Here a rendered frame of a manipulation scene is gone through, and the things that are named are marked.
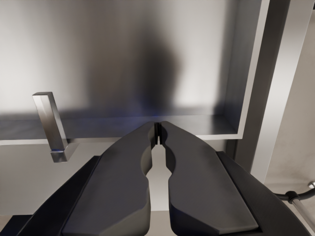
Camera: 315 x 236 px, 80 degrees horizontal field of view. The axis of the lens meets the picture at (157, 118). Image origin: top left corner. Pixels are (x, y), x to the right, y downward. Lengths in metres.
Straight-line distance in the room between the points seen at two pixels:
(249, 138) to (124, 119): 0.10
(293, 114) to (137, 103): 1.29
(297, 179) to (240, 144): 1.59
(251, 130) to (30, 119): 0.19
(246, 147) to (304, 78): 1.18
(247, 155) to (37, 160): 0.20
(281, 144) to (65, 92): 1.41
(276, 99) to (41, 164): 0.23
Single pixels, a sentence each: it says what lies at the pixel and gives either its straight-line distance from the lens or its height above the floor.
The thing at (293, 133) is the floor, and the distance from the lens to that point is 1.48.
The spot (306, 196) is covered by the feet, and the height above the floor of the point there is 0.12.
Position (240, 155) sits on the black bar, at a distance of 0.18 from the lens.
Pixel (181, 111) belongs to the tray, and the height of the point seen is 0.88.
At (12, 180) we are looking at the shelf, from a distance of 0.26.
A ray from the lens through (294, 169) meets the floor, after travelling 1.68.
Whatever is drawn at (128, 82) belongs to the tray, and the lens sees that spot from 0.16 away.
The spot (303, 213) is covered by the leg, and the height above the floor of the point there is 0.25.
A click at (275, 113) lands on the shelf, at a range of 0.20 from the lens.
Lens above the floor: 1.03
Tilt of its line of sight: 64 degrees down
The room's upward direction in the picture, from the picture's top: 179 degrees clockwise
